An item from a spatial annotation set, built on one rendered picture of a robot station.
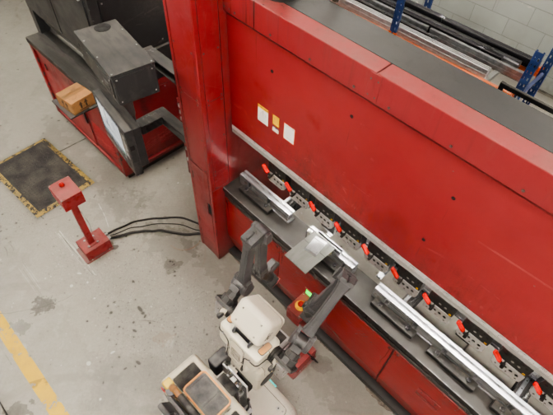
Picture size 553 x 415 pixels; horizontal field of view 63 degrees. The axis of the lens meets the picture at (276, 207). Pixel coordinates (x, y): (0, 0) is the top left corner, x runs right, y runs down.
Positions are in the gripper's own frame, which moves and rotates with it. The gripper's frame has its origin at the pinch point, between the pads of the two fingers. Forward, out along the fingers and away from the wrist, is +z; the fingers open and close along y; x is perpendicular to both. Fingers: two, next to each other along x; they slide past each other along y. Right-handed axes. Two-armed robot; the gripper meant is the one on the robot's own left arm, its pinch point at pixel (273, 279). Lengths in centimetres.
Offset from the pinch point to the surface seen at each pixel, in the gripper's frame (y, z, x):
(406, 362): -83, 35, -14
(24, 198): 258, 57, 104
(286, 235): 22.1, 26.4, -25.2
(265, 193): 52, 22, -38
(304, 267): -7.0, 8.4, -17.4
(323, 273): -14.1, 24.8, -21.9
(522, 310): -106, -40, -63
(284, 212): 33, 22, -36
